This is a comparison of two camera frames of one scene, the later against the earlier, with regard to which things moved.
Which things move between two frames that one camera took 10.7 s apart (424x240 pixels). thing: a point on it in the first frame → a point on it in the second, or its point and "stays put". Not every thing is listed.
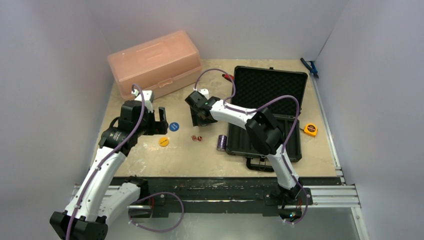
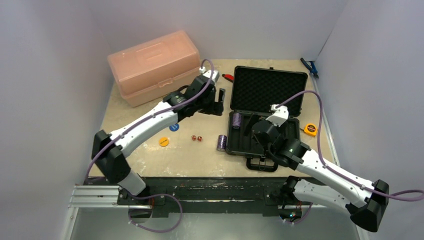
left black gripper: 157,127 → 215,108
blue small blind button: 174,126 stays put
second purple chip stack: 221,143 stays put
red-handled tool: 227,76 stays put
